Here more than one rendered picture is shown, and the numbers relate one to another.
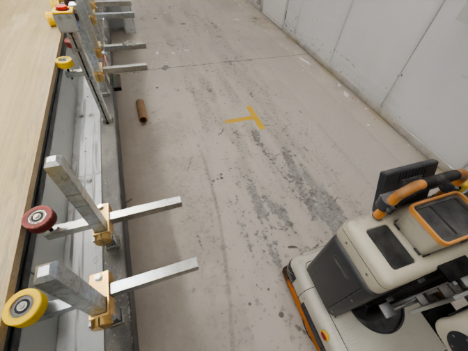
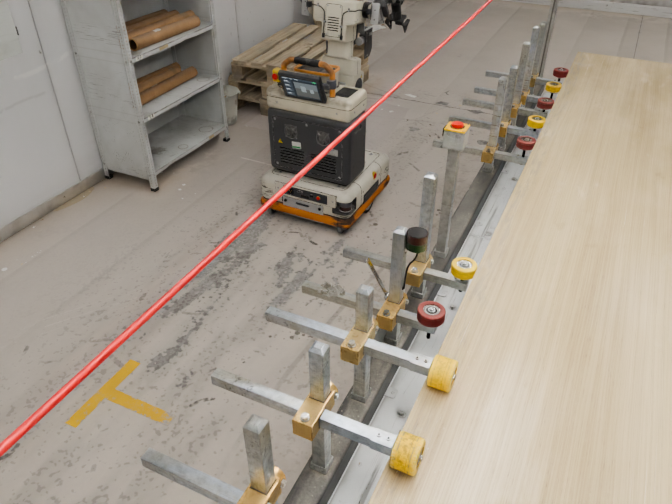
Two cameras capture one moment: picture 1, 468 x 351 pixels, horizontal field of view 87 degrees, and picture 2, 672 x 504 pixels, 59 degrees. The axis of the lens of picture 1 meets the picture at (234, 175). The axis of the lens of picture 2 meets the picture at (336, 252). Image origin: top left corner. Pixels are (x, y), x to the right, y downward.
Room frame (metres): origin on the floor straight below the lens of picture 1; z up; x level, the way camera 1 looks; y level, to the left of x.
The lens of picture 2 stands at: (2.51, 1.83, 2.03)
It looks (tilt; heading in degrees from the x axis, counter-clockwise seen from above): 36 degrees down; 229
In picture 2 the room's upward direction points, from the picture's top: straight up
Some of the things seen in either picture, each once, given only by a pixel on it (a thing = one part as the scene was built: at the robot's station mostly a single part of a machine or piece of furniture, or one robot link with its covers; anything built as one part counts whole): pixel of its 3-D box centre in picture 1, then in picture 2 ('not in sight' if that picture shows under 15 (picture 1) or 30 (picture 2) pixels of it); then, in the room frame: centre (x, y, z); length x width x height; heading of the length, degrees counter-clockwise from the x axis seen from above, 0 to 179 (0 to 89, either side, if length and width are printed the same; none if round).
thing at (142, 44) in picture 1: (110, 48); (367, 306); (1.56, 0.86, 0.84); 0.43 x 0.03 x 0.04; 114
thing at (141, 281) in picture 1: (121, 287); (492, 126); (0.18, 0.28, 0.83); 0.43 x 0.03 x 0.04; 114
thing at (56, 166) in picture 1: (91, 214); (495, 129); (0.35, 0.41, 0.91); 0.04 x 0.04 x 0.48; 24
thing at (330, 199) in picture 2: (331, 246); (305, 194); (0.66, -0.61, 0.23); 0.41 x 0.02 x 0.08; 113
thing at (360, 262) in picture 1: (396, 260); (319, 122); (0.45, -0.73, 0.59); 0.55 x 0.34 x 0.83; 113
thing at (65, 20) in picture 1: (67, 20); (456, 137); (1.03, 0.71, 1.18); 0.07 x 0.07 x 0.08; 24
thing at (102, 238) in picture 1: (103, 224); (490, 151); (0.37, 0.42, 0.81); 0.14 x 0.06 x 0.05; 24
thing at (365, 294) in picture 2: (96, 32); (362, 355); (1.72, 1.02, 0.86); 0.04 x 0.04 x 0.48; 24
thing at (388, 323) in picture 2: (97, 49); (393, 309); (1.51, 0.93, 0.85); 0.14 x 0.06 x 0.05; 24
